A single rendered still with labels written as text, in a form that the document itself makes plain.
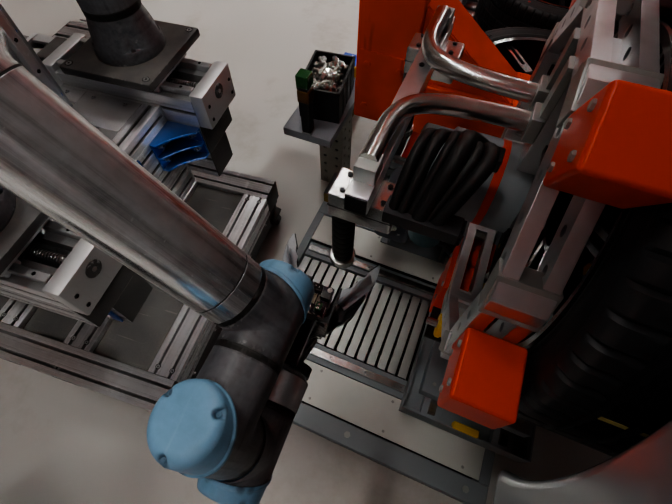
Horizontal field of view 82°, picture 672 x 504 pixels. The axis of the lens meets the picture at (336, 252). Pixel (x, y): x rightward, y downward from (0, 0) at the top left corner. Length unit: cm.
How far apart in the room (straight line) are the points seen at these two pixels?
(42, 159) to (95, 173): 3
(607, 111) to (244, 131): 181
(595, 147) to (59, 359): 134
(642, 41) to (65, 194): 52
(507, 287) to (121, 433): 130
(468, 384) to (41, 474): 137
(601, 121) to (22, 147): 40
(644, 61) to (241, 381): 48
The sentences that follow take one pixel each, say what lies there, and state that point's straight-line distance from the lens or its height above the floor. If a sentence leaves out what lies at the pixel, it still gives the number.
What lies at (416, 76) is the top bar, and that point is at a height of 98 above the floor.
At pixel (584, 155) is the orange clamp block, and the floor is 113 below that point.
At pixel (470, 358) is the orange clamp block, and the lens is 49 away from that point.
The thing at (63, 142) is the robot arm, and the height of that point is 115.
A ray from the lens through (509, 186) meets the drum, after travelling 62.
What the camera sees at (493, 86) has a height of 100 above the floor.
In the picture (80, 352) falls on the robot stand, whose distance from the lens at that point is 137.
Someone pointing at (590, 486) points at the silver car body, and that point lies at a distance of 42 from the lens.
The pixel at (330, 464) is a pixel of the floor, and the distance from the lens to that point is 134.
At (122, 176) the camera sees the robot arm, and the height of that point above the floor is 111.
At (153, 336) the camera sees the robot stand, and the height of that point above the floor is 21.
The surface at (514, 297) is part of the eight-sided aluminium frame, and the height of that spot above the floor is 97.
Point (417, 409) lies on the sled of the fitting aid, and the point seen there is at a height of 15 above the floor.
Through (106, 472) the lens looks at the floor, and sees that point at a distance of 151.
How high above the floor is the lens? 134
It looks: 60 degrees down
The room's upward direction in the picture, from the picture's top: straight up
